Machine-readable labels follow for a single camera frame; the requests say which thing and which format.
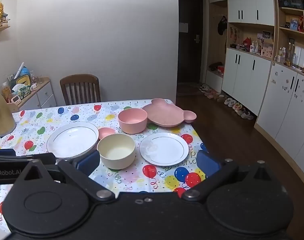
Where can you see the white paper notice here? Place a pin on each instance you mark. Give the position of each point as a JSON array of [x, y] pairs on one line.
[[183, 27]]

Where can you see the orange jar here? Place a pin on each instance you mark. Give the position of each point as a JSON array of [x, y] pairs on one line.
[[6, 92]]

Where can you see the small pink heart bowl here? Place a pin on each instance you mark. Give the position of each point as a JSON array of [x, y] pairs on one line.
[[106, 132]]

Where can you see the pink round bowl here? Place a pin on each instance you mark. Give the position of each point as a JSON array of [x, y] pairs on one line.
[[132, 121]]

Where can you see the wooden wall shelf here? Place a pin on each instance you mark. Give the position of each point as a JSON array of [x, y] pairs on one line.
[[0, 28]]

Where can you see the row of shoes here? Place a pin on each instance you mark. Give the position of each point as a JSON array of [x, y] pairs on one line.
[[227, 101]]

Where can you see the balloon printed tablecloth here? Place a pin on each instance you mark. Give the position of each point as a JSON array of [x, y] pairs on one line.
[[142, 177]]

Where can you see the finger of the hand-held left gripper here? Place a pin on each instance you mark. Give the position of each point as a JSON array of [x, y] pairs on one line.
[[2, 152], [44, 158]]

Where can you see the small white timer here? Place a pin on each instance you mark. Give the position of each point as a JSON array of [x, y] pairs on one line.
[[15, 99]]

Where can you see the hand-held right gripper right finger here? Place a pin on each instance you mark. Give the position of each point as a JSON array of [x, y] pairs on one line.
[[208, 164]]

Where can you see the small white plate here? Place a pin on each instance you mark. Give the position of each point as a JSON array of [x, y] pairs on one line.
[[164, 148]]

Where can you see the dark bag on bench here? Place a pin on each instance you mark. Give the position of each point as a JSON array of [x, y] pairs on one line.
[[215, 66]]

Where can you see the red figurine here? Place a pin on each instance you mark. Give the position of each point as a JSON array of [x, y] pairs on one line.
[[301, 23]]

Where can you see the pink bear-shaped plate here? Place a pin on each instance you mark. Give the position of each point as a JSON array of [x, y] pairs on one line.
[[164, 113]]

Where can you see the white plastic wand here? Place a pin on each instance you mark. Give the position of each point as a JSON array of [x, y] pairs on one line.
[[19, 70]]

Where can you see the black hanging bag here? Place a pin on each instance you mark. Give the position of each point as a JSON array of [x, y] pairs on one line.
[[222, 25]]

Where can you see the large white plate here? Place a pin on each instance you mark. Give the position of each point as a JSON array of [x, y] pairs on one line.
[[71, 140]]

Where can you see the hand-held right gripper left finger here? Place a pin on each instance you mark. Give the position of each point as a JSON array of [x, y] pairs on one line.
[[88, 162]]

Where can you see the gold thermos jug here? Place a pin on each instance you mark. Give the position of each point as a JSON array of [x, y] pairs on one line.
[[1, 120]]

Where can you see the white flat box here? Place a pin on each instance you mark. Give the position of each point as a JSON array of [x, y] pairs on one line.
[[300, 56]]

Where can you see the blue yellow storage case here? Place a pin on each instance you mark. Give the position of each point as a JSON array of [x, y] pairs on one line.
[[23, 78]]

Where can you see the white drawer cabinet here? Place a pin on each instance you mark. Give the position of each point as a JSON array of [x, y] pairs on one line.
[[41, 96]]

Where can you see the green tissue box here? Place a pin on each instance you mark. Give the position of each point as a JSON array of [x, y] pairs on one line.
[[23, 92]]

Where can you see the white wooden wall cabinet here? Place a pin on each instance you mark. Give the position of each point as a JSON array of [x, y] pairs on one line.
[[244, 75]]

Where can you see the cream round bowl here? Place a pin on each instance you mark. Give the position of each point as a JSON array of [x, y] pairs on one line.
[[116, 152]]

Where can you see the dark entrance door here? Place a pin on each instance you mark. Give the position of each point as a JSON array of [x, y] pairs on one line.
[[189, 55]]

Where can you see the white pump bottle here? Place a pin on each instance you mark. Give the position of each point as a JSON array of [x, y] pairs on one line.
[[253, 47]]

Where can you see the red bag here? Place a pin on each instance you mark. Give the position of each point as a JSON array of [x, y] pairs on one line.
[[247, 43]]

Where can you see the clear tall bottle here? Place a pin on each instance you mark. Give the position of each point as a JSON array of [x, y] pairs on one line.
[[289, 52]]

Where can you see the dark wooden chair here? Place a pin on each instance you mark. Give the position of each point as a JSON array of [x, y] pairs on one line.
[[79, 87]]

